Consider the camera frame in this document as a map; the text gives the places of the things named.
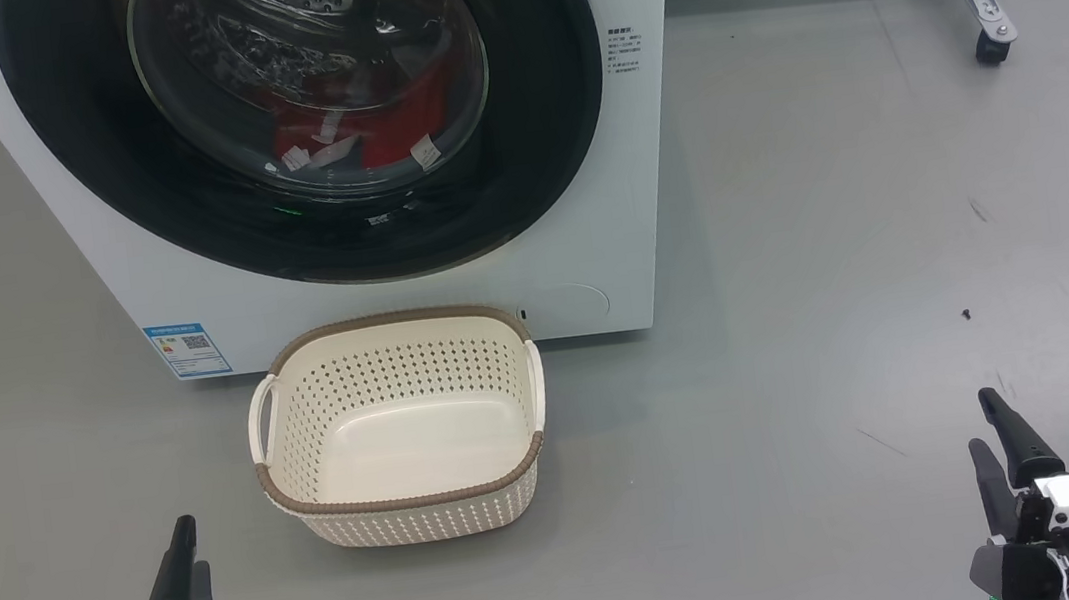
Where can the white front-load washing machine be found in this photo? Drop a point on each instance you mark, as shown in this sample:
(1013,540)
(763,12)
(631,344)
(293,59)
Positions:
(587,234)

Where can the cream perforated laundry basket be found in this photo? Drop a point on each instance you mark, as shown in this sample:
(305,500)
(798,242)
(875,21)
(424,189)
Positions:
(411,455)

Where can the red basketball jersey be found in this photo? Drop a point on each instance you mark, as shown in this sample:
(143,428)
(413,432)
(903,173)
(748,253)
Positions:
(394,130)

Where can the black round glass washer door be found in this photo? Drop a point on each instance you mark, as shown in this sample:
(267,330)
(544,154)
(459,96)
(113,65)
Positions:
(551,87)

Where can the blue energy label sticker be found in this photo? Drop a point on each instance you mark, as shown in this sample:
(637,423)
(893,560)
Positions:
(188,349)

